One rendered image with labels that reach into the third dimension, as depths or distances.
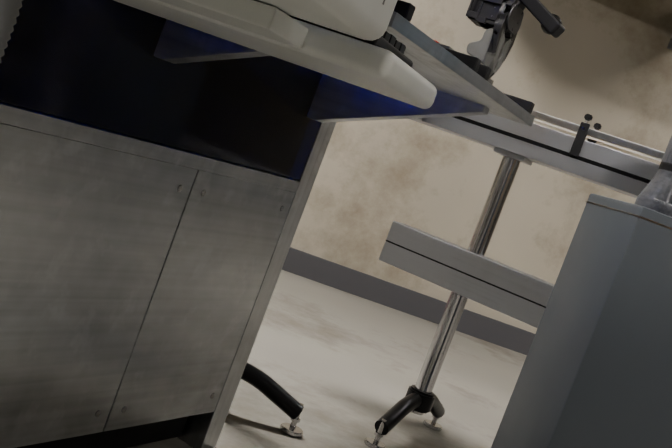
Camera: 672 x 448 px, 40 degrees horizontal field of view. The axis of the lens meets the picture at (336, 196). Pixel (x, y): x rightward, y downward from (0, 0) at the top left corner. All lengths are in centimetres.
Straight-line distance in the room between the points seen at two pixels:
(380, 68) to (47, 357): 83
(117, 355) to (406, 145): 328
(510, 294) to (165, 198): 123
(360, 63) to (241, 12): 12
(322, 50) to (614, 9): 424
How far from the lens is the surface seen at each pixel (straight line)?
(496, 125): 258
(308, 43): 91
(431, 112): 175
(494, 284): 256
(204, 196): 166
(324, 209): 473
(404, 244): 265
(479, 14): 174
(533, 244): 498
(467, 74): 143
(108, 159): 144
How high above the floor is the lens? 71
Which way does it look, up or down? 3 degrees down
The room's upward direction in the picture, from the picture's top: 21 degrees clockwise
